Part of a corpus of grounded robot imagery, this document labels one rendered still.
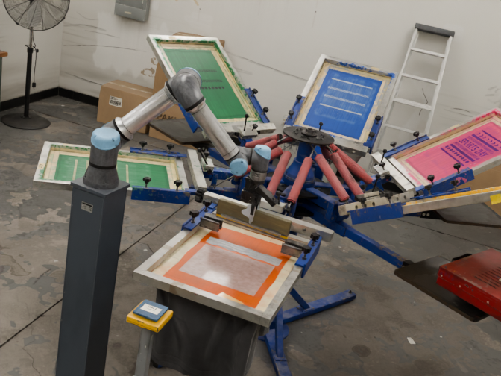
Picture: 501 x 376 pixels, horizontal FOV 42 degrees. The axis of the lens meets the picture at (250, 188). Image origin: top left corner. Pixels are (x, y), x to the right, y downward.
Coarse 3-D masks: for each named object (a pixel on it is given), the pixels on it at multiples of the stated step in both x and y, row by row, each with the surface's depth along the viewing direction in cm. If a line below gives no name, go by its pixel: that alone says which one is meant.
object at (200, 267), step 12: (204, 240) 307; (228, 240) 311; (240, 240) 313; (252, 240) 316; (192, 252) 294; (204, 252) 296; (216, 252) 298; (228, 252) 300; (180, 264) 282; (192, 264) 284; (204, 264) 286; (216, 264) 287; (228, 264) 289; (168, 276) 271; (180, 276) 272; (192, 276) 274; (204, 276) 276; (216, 276) 278; (204, 288) 267
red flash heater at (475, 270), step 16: (480, 256) 311; (496, 256) 314; (448, 272) 290; (464, 272) 291; (480, 272) 294; (496, 272) 297; (448, 288) 291; (464, 288) 285; (480, 288) 279; (496, 288) 282; (480, 304) 280; (496, 304) 274
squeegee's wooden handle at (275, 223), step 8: (224, 200) 306; (224, 208) 306; (232, 208) 305; (240, 208) 304; (232, 216) 306; (240, 216) 305; (256, 216) 302; (264, 216) 301; (272, 216) 300; (256, 224) 303; (264, 224) 302; (272, 224) 301; (280, 224) 299; (288, 224) 298; (280, 232) 300; (288, 232) 299
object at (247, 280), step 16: (256, 240) 317; (240, 256) 299; (272, 256) 305; (288, 256) 307; (224, 272) 282; (240, 272) 285; (256, 272) 287; (272, 272) 290; (224, 288) 270; (240, 288) 272; (256, 288) 275; (256, 304) 263
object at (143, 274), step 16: (176, 240) 294; (304, 240) 318; (160, 256) 278; (144, 272) 263; (160, 288) 261; (176, 288) 258; (192, 288) 259; (288, 288) 273; (208, 304) 256; (224, 304) 253; (240, 304) 254; (272, 304) 258; (256, 320) 250; (272, 320) 254
